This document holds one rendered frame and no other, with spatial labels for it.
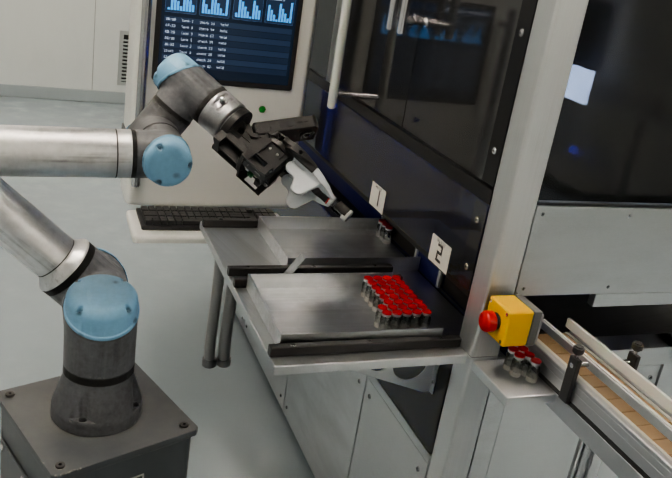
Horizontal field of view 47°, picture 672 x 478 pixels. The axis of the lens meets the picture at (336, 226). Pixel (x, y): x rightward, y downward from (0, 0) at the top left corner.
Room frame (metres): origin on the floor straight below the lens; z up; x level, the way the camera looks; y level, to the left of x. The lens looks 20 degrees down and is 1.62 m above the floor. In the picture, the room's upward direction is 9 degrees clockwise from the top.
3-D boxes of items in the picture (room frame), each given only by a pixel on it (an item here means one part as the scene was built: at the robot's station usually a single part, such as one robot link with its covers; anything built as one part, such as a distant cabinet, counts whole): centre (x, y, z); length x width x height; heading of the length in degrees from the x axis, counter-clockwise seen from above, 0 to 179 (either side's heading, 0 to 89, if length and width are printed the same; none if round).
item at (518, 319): (1.32, -0.35, 1.00); 0.08 x 0.07 x 0.07; 113
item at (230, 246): (1.64, -0.01, 0.87); 0.70 x 0.48 x 0.02; 23
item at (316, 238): (1.82, -0.01, 0.90); 0.34 x 0.26 x 0.04; 113
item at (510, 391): (1.33, -0.40, 0.87); 0.14 x 0.13 x 0.02; 113
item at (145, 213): (2.06, 0.35, 0.82); 0.40 x 0.14 x 0.02; 113
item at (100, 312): (1.14, 0.36, 0.96); 0.13 x 0.12 x 0.14; 23
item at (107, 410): (1.13, 0.36, 0.84); 0.15 x 0.15 x 0.10
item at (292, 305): (1.46, -0.04, 0.90); 0.34 x 0.26 x 0.04; 113
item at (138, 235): (2.08, 0.36, 0.79); 0.45 x 0.28 x 0.03; 113
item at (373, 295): (1.49, -0.12, 0.90); 0.18 x 0.02 x 0.05; 23
